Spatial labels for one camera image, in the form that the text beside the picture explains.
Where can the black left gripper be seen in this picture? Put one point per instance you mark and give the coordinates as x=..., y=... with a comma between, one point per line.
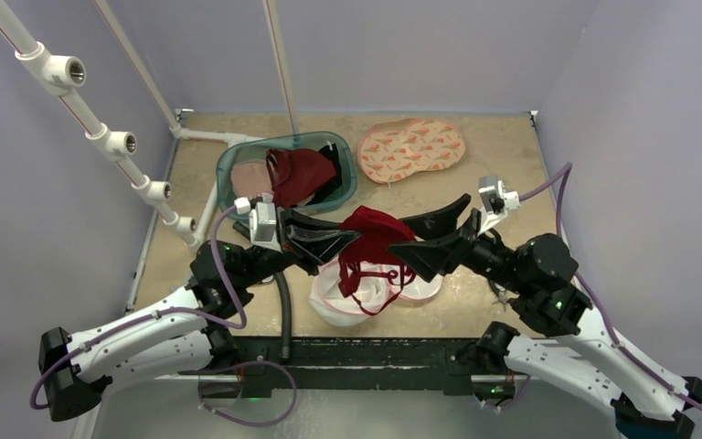
x=317, y=244

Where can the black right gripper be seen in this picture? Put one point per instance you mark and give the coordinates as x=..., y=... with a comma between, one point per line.
x=468, y=241

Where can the dark red bra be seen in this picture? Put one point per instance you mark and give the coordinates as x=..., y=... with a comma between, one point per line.
x=297, y=174

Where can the dark red garment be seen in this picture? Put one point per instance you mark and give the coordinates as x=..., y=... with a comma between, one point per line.
x=368, y=255

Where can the round pink white laundry bag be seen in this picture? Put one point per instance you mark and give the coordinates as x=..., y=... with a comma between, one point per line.
x=379, y=287

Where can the pink bra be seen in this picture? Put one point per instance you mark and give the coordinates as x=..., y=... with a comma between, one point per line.
x=250, y=178

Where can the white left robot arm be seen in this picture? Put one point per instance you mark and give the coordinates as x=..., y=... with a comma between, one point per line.
x=189, y=330

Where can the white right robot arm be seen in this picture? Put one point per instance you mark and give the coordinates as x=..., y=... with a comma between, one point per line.
x=575, y=350

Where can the black bra in basin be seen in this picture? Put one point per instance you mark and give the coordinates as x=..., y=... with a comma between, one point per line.
x=331, y=152

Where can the teal plastic basin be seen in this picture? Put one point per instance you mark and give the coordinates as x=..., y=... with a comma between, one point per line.
x=257, y=149

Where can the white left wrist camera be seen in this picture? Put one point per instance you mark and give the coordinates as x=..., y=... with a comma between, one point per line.
x=263, y=222

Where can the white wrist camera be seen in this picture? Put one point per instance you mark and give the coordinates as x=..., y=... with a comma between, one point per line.
x=263, y=222
x=497, y=202

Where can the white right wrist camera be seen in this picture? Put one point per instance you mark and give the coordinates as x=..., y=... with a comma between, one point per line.
x=497, y=202

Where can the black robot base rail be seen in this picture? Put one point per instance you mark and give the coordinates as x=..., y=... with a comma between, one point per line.
x=452, y=366

